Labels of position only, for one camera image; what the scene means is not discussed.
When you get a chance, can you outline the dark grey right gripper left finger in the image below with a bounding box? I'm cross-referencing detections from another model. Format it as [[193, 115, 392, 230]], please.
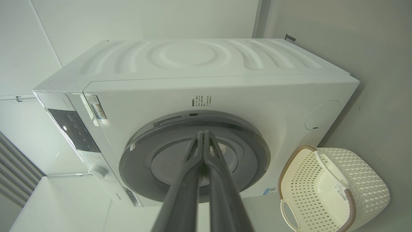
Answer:
[[151, 131, 204, 232]]

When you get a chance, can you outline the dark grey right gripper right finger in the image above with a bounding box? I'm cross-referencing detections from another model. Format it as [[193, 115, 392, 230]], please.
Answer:
[[204, 130, 255, 232]]

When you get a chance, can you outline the round dark washing machine door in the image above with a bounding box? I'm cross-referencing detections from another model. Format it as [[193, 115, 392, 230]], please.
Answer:
[[119, 111, 271, 204]]

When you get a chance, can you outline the white washing machine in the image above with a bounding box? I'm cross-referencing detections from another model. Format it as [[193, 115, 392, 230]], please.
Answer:
[[33, 39, 360, 207]]

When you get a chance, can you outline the cream perforated laundry basket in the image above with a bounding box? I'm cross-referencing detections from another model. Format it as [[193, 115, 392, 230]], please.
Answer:
[[278, 145, 390, 232]]

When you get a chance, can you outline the white basket barcode label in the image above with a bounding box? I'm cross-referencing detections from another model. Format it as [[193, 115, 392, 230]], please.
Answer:
[[335, 184, 349, 202]]

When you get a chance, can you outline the white washer control knob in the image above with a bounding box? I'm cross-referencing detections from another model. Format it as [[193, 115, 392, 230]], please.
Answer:
[[88, 165, 108, 179]]

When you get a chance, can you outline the washer drawer info sticker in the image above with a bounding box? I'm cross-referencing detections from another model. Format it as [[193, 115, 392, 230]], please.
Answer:
[[86, 95, 107, 120]]

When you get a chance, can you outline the black washer control panel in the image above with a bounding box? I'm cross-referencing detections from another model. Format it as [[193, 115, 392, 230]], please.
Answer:
[[48, 109, 101, 153]]

